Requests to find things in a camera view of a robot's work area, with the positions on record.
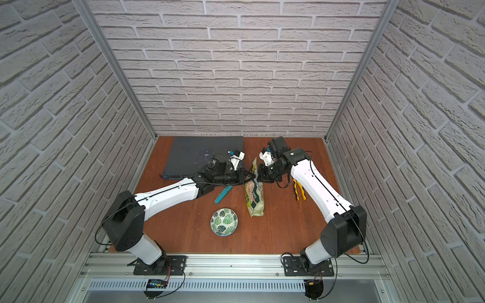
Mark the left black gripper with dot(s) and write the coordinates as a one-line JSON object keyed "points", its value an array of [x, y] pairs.
{"points": [[240, 177]]}

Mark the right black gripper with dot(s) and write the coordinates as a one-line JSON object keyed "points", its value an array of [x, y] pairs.
{"points": [[259, 179]]}

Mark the green oats bag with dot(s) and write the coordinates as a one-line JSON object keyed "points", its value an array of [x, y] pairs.
{"points": [[254, 194]]}

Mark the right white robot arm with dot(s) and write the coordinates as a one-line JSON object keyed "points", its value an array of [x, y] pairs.
{"points": [[346, 224]]}

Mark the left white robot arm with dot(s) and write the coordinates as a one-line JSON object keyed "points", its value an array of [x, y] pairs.
{"points": [[124, 221]]}

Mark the leaf pattern breakfast bowl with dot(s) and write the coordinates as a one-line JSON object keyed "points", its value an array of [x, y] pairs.
{"points": [[224, 222]]}

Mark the teal utility knife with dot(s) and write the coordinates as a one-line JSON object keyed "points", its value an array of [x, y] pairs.
{"points": [[223, 194]]}

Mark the yellow black pliers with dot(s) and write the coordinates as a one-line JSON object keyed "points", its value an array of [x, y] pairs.
{"points": [[299, 191]]}

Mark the black round connector box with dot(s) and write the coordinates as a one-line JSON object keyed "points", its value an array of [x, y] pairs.
{"points": [[313, 289]]}

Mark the small green circuit board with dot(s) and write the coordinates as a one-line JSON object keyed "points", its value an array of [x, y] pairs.
{"points": [[156, 284]]}

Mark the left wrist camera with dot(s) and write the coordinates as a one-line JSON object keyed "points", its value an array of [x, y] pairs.
{"points": [[238, 155]]}

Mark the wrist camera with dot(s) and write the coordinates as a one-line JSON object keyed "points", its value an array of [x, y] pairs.
{"points": [[238, 155], [266, 156]]}

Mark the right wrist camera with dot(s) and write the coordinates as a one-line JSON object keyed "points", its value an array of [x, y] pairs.
{"points": [[266, 156]]}

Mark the grey network switch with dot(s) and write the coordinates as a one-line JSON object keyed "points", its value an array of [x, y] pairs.
{"points": [[189, 155]]}

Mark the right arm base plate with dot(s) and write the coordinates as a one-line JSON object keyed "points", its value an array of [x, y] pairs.
{"points": [[298, 266]]}

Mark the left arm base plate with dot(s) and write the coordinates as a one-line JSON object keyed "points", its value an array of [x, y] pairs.
{"points": [[159, 265]]}

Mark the aluminium front rail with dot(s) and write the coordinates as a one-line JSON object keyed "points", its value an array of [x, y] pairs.
{"points": [[248, 267]]}

